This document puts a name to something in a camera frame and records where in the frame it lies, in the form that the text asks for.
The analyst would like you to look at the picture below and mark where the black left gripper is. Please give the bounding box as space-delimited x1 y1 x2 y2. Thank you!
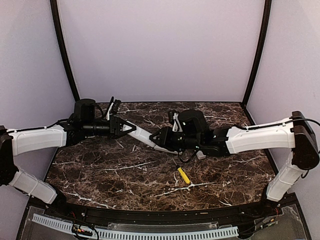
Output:
83 115 137 140

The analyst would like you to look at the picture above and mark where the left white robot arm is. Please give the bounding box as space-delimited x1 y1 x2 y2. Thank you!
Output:
0 98 137 218

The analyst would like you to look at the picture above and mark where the slim white QR-code remote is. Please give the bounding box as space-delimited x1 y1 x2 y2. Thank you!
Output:
196 150 206 160

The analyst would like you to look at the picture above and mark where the black enclosure frame post right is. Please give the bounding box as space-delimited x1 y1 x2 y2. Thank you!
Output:
241 0 273 111

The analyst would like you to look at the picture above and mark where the black enclosure frame post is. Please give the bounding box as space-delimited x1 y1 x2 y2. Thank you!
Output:
49 0 80 102
241 0 273 111

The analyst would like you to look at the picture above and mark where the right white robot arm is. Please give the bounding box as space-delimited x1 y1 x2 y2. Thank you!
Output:
149 109 320 217

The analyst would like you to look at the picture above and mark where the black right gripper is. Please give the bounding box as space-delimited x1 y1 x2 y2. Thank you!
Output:
149 125 202 152

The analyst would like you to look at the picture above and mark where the white slotted cable duct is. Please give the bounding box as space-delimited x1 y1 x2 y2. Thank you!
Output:
32 213 239 240

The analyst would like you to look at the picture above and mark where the white remote with battery bay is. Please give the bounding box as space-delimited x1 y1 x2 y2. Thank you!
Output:
128 126 163 151

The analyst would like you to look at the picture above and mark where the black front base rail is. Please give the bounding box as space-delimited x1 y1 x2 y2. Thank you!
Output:
27 193 298 227

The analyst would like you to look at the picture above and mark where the white battery cover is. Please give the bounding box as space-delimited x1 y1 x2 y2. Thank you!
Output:
154 145 178 155

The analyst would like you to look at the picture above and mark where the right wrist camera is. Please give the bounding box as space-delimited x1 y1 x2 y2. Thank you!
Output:
168 110 186 133

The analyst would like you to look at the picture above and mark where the black enclosure frame post left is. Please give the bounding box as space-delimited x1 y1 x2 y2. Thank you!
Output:
49 0 80 102

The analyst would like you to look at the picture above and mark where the yellow handled screwdriver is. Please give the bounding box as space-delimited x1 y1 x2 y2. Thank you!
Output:
172 158 191 185

